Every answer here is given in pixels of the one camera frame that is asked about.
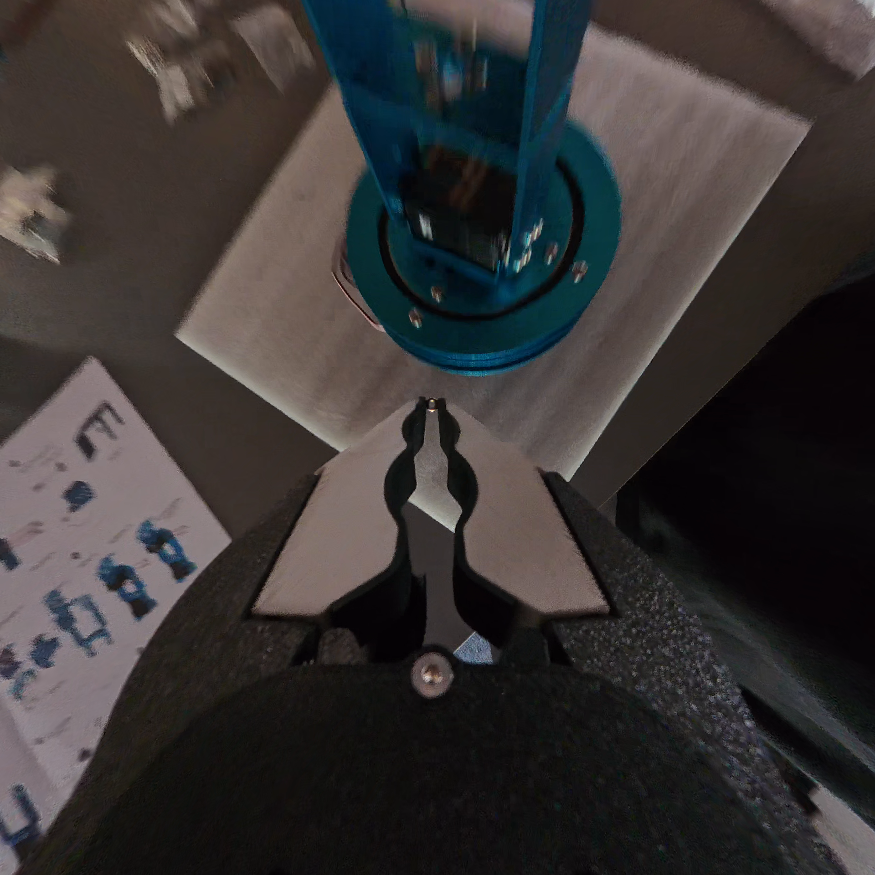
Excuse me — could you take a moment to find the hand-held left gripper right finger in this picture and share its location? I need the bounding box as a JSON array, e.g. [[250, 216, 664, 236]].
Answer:
[[435, 402, 611, 616]]

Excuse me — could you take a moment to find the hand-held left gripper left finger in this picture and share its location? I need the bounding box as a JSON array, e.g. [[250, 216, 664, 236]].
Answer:
[[252, 398, 426, 616]]

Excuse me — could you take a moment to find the blue toy robot arm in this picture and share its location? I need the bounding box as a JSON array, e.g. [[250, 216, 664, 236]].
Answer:
[[301, 0, 624, 378]]

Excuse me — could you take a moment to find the printed instruction sheet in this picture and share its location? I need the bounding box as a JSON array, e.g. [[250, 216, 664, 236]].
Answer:
[[0, 355, 233, 852]]

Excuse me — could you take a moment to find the white foam mat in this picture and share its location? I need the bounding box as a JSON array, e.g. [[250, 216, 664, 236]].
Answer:
[[174, 27, 814, 534]]

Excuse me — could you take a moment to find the pile of small screw bags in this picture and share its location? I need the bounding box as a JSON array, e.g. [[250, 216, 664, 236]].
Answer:
[[0, 0, 319, 268]]

